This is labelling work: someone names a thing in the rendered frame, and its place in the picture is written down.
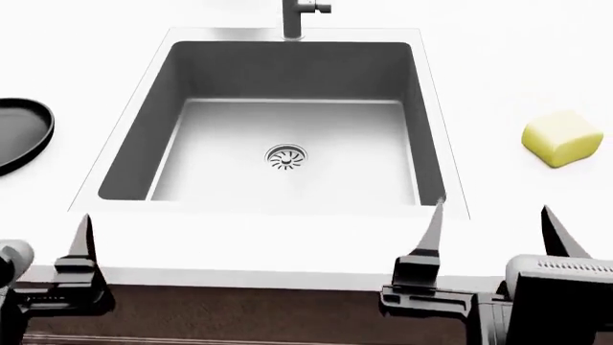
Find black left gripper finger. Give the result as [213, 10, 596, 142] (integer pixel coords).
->
[53, 213, 102, 286]

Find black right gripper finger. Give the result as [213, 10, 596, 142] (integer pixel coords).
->
[392, 195, 447, 288]
[540, 204, 594, 261]

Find yellow sponge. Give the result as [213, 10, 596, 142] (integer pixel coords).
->
[520, 109, 604, 169]

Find black round pan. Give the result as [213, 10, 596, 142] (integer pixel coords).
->
[0, 97, 56, 177]

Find round metal sink drain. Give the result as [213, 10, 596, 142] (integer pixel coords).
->
[263, 143, 310, 172]

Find grey rectangular kitchen sink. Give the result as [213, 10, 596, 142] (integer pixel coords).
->
[68, 27, 471, 221]

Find dark brown cabinet front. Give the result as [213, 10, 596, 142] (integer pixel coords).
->
[0, 278, 509, 345]

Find dark grey metal faucet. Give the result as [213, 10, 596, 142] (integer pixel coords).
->
[281, 0, 333, 41]

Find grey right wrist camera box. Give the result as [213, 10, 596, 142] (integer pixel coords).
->
[503, 253, 613, 345]

